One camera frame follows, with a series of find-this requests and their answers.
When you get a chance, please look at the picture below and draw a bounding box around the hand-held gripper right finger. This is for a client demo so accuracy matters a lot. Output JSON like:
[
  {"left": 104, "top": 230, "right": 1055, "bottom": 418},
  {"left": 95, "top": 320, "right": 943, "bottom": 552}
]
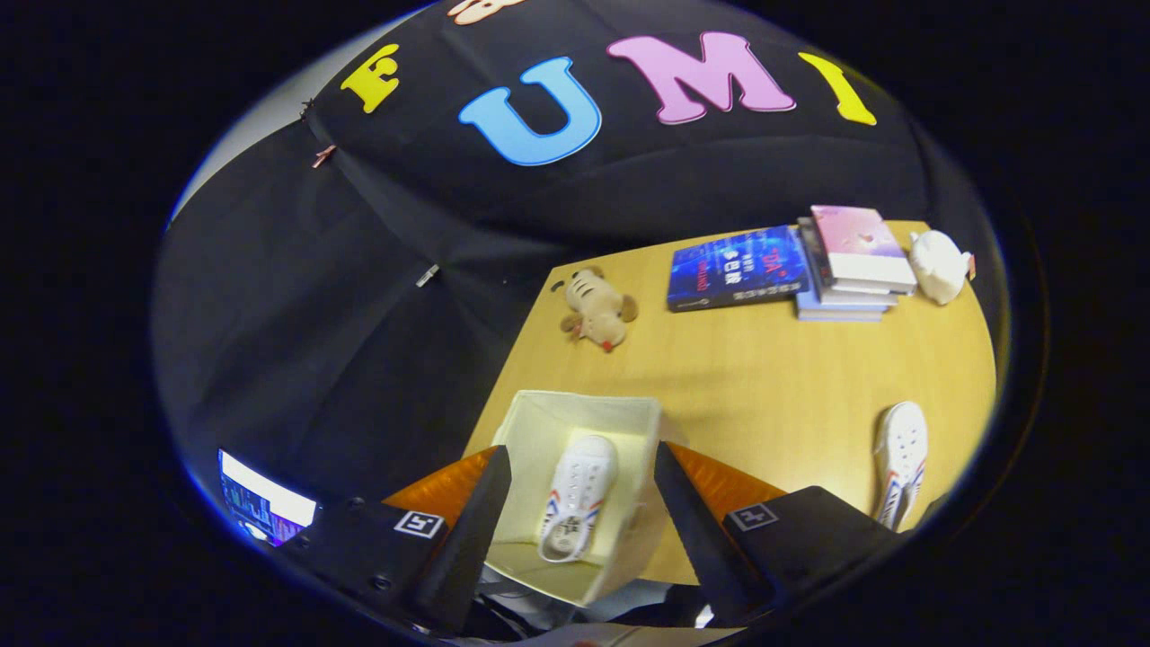
[{"left": 653, "top": 440, "right": 904, "bottom": 627}]

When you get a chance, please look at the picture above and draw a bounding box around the dark blue book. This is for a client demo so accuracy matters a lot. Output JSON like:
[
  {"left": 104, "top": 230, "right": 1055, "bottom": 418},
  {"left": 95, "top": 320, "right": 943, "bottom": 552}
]
[{"left": 667, "top": 225, "right": 812, "bottom": 314}]

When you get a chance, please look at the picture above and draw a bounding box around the cream fabric storage box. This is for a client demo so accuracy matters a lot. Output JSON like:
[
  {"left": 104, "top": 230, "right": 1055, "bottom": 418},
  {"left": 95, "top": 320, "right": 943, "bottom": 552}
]
[{"left": 463, "top": 389, "right": 686, "bottom": 607}]

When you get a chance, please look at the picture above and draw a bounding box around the light blue book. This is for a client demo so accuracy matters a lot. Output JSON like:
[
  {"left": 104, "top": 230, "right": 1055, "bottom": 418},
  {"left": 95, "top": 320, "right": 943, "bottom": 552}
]
[{"left": 795, "top": 261, "right": 886, "bottom": 324}]

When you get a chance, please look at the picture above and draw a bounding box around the white plush toy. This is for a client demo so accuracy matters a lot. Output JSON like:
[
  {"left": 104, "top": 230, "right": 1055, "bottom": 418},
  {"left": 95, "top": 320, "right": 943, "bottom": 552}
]
[{"left": 909, "top": 230, "right": 976, "bottom": 306}]

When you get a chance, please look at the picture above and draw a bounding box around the dark cover book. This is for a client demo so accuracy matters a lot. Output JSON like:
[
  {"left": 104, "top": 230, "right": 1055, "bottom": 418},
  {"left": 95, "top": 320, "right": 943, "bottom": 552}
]
[{"left": 797, "top": 216, "right": 898, "bottom": 306}]

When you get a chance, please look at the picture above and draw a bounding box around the black backdrop cloth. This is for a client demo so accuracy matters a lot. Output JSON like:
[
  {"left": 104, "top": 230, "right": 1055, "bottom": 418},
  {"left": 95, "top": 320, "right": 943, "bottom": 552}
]
[{"left": 151, "top": 0, "right": 985, "bottom": 531}]

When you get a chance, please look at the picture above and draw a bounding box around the white shoe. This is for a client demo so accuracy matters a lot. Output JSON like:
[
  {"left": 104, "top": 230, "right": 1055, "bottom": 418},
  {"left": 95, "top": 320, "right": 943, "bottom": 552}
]
[
  {"left": 873, "top": 401, "right": 929, "bottom": 531},
  {"left": 537, "top": 435, "right": 619, "bottom": 564}
]

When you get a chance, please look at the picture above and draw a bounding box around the beige plush toy animal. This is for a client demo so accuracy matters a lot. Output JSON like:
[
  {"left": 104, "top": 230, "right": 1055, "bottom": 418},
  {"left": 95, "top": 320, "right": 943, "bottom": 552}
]
[{"left": 552, "top": 266, "right": 640, "bottom": 352}]

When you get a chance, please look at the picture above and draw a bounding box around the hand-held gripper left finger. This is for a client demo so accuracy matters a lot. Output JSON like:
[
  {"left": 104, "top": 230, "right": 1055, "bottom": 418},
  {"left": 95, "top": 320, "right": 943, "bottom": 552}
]
[{"left": 279, "top": 445, "right": 513, "bottom": 634}]

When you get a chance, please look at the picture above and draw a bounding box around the computer monitor screen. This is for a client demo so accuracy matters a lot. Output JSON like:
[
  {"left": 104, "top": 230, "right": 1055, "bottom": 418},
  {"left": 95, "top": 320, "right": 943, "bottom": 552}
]
[{"left": 218, "top": 449, "right": 318, "bottom": 546}]

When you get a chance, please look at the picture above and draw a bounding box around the pink cover book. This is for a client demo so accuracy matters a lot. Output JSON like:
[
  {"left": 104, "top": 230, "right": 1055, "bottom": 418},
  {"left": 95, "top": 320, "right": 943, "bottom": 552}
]
[{"left": 810, "top": 205, "right": 918, "bottom": 296}]

